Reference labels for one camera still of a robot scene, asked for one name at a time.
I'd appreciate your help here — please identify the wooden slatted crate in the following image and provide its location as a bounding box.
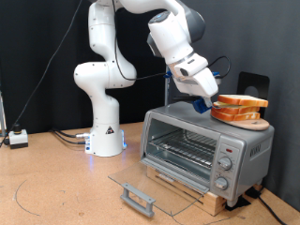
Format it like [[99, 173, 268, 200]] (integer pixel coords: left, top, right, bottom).
[[145, 165, 228, 218]]

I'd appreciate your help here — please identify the wire oven rack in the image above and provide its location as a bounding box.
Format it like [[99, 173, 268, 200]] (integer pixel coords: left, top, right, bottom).
[[148, 128, 218, 170]]

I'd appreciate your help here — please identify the vertical aluminium pole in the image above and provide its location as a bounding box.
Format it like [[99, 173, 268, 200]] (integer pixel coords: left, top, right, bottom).
[[164, 74, 172, 106]]

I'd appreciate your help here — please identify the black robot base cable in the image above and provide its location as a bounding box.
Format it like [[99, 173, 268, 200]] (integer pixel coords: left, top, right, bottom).
[[50, 129, 87, 145], [51, 127, 91, 139]]

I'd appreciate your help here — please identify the silver toaster oven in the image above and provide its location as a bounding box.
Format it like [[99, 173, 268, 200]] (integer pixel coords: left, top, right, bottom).
[[139, 101, 276, 209]]

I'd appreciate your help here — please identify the long black hanging cable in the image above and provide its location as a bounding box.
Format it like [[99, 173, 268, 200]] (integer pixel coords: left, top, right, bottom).
[[0, 0, 83, 148]]

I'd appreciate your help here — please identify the glass oven door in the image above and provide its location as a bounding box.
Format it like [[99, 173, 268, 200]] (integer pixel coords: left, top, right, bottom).
[[107, 157, 211, 218]]

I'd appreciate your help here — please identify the black oven power cable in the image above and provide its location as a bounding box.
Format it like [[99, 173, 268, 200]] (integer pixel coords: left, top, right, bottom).
[[257, 195, 287, 225]]

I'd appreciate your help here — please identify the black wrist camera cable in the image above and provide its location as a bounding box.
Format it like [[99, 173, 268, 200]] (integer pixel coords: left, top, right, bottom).
[[112, 0, 233, 83]]

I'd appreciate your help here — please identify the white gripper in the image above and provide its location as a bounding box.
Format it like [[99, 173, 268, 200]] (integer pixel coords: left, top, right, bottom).
[[170, 53, 219, 108]]

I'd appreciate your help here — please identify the emergency stop button box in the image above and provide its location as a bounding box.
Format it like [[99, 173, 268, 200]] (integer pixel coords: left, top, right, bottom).
[[7, 123, 29, 150]]

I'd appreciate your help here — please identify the silver oven knob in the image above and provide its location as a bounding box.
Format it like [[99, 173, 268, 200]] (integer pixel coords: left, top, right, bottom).
[[217, 157, 233, 172], [213, 176, 230, 191]]

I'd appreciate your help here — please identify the blue spatula grip block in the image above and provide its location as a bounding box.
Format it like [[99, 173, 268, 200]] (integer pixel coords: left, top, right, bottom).
[[191, 97, 214, 114]]

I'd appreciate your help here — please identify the black foam pad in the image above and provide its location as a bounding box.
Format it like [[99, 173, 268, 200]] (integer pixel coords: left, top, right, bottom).
[[225, 196, 252, 212]]

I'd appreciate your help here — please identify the round wooden cutting board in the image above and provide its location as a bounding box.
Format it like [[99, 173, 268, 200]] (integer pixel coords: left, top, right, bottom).
[[223, 117, 270, 131]]

